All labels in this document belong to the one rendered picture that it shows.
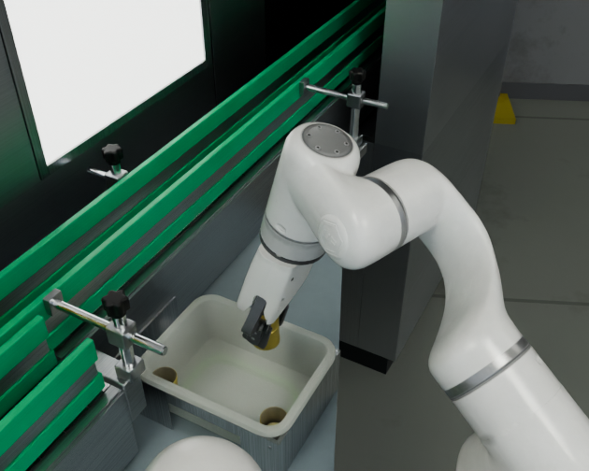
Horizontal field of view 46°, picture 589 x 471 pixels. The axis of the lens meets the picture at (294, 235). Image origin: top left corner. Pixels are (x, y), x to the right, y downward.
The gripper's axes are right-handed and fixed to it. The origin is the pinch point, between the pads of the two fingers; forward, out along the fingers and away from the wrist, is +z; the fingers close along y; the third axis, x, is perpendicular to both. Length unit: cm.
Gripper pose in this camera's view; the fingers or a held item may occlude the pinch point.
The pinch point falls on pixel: (265, 321)
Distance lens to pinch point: 86.3
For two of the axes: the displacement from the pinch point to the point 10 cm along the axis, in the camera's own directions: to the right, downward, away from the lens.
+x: 8.6, 4.8, -1.8
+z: -2.3, 6.8, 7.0
